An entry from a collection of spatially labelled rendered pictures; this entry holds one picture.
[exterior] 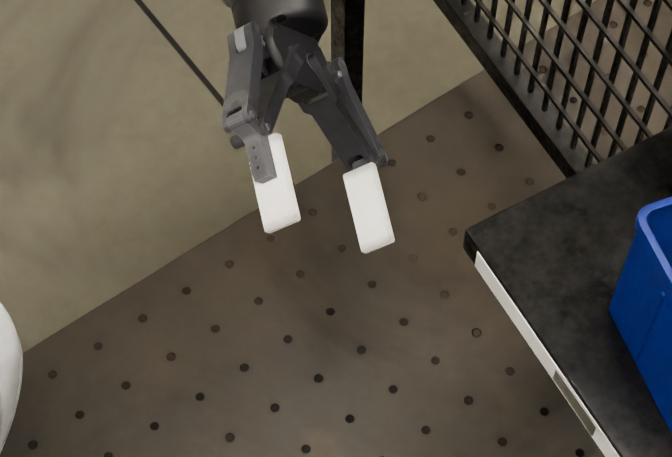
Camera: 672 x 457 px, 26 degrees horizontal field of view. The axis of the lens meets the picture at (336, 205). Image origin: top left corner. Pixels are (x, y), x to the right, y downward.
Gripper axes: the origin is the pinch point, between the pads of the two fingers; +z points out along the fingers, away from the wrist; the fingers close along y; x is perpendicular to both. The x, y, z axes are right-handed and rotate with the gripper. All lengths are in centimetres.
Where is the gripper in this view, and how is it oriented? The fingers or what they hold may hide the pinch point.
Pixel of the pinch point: (329, 224)
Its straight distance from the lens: 113.5
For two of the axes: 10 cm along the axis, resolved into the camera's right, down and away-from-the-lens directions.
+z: 2.2, 9.3, -3.0
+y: 5.4, 1.4, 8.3
